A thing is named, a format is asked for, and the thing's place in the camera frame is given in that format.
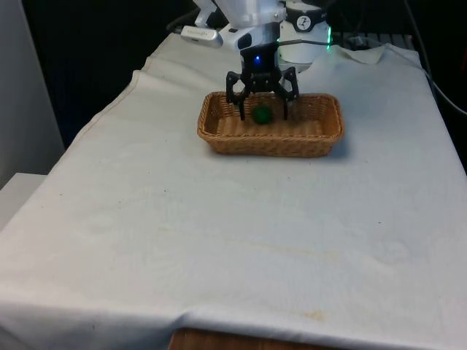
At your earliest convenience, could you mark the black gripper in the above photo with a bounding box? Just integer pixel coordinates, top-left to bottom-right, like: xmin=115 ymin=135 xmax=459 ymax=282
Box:
xmin=225 ymin=42 xmax=301 ymax=122

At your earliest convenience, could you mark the green ball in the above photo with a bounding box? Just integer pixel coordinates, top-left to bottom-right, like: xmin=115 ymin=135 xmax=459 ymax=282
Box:
xmin=252 ymin=105 xmax=273 ymax=125

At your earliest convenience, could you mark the rectangular wicker basket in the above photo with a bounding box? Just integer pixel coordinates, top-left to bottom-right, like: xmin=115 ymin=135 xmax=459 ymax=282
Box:
xmin=197 ymin=92 xmax=345 ymax=158

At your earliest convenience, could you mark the grey cable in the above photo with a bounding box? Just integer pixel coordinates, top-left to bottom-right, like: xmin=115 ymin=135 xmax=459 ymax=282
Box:
xmin=277 ymin=39 xmax=329 ymax=47

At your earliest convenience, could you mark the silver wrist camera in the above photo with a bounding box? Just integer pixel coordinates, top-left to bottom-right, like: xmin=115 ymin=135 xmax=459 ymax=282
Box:
xmin=180 ymin=25 xmax=223 ymax=49

